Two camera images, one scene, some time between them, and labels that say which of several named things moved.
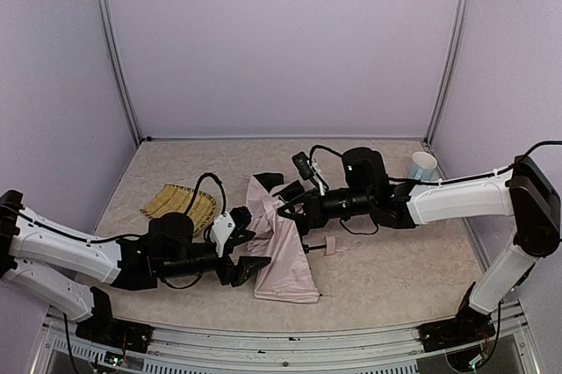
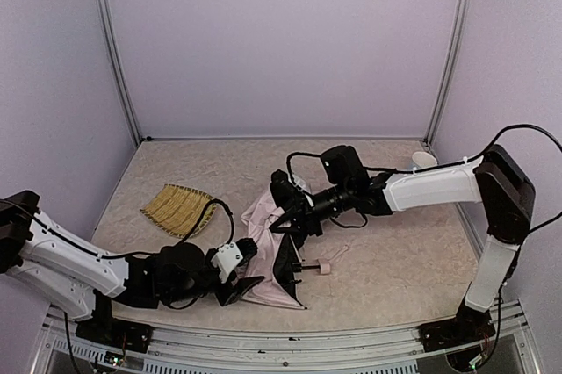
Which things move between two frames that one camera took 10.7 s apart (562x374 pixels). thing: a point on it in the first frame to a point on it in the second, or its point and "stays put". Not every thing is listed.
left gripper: x=226 y=262 to x=226 y=291
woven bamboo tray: x=172 y=198 stays put
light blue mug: x=423 y=167 stays put
